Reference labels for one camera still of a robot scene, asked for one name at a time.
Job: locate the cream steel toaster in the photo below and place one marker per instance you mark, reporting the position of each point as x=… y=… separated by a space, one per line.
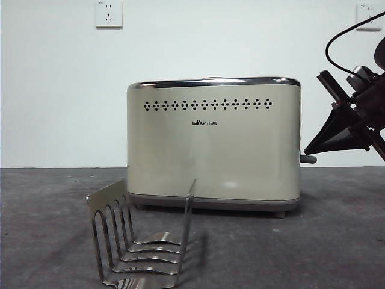
x=216 y=150

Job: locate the stainless steel toast rack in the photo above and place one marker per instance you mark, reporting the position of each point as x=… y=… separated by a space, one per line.
x=105 y=194

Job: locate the brown-crust bread slice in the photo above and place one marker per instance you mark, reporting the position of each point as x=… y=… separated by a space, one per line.
x=210 y=78

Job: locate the white wall power outlet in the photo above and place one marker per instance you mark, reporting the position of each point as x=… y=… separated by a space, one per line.
x=109 y=13
x=365 y=12

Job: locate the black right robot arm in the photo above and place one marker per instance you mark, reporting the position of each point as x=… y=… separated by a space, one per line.
x=380 y=55

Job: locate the grey toaster lever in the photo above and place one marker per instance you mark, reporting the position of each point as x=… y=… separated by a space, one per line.
x=309 y=158

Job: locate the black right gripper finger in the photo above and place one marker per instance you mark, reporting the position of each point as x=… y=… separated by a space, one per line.
x=334 y=123
x=343 y=144

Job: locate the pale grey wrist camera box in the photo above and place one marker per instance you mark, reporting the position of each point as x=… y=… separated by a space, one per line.
x=359 y=73

